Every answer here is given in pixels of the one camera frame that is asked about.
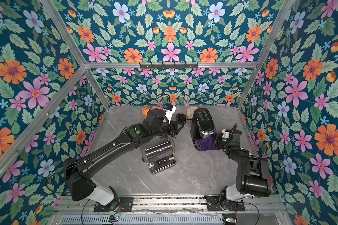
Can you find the black capsule coffee machine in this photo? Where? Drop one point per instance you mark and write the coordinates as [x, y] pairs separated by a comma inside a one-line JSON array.
[[202, 126]]

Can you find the round beige coaster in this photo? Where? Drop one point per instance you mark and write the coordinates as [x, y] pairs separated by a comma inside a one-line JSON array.
[[190, 112]]

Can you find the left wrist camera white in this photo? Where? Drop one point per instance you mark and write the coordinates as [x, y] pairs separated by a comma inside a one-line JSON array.
[[169, 111]]

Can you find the orange plush fish toy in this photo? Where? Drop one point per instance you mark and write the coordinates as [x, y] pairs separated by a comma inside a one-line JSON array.
[[145, 110]]

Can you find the black hook rail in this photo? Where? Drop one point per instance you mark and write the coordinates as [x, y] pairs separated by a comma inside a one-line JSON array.
[[162, 65]]

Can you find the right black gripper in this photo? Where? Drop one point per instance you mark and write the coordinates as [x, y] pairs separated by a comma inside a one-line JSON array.
[[219, 141]]

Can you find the purple cleaning cloth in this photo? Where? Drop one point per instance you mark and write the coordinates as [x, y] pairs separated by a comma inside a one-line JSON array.
[[206, 144]]

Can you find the aluminium front rail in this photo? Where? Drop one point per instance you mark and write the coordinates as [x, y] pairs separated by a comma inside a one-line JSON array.
[[171, 204]]

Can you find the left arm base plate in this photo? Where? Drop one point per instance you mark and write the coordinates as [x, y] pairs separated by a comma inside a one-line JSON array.
[[119, 204]]

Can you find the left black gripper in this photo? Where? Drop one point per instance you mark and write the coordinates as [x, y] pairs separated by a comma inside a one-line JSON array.
[[172, 128]]

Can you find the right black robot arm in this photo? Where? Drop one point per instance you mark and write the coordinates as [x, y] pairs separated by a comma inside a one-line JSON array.
[[252, 179]]

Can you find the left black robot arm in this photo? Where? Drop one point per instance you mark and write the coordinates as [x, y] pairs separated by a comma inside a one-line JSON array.
[[78, 173]]

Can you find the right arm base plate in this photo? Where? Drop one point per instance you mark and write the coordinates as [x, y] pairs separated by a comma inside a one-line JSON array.
[[217, 203]]

